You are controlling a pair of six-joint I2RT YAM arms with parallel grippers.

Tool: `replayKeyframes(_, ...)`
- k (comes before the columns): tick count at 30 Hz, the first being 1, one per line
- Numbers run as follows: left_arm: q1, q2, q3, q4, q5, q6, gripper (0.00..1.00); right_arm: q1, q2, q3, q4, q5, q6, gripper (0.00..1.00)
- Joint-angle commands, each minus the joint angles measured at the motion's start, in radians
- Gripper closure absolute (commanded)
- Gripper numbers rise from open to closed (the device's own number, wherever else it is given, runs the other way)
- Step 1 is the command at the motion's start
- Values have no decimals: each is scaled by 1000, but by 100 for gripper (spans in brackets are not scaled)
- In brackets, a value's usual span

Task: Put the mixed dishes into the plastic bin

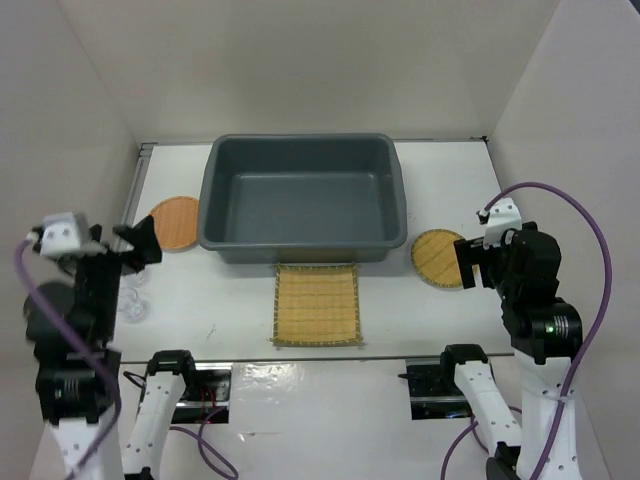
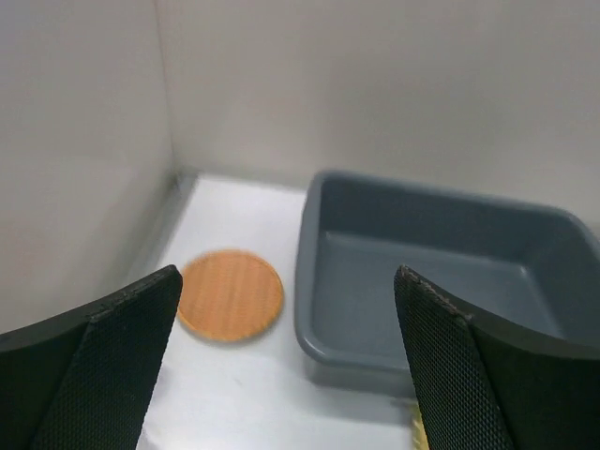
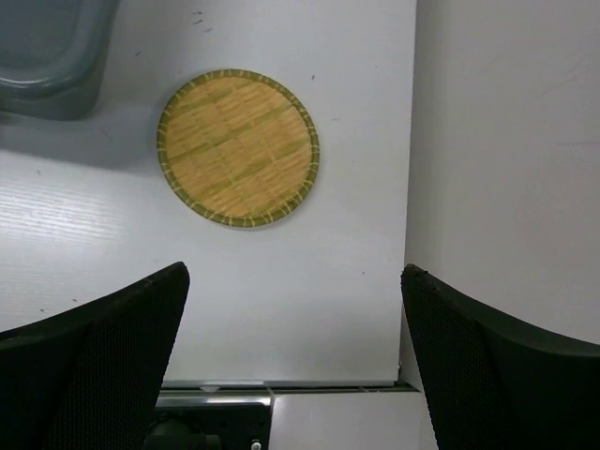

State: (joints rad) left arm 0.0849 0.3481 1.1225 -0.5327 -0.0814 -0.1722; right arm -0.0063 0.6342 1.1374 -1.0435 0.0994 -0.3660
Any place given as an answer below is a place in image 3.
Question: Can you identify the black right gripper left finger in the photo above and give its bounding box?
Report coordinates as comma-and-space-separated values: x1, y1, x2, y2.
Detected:
1, 262, 189, 449

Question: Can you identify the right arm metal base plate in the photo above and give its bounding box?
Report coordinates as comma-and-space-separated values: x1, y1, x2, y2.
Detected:
142, 384, 274, 450

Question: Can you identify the round green-rimmed bamboo tray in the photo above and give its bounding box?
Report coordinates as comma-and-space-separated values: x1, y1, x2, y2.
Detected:
156, 68, 321, 228

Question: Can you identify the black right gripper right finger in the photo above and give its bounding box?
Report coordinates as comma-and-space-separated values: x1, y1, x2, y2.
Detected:
401, 264, 599, 449

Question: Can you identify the grey plastic bin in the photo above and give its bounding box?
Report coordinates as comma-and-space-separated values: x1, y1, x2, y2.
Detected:
1, 0, 119, 120

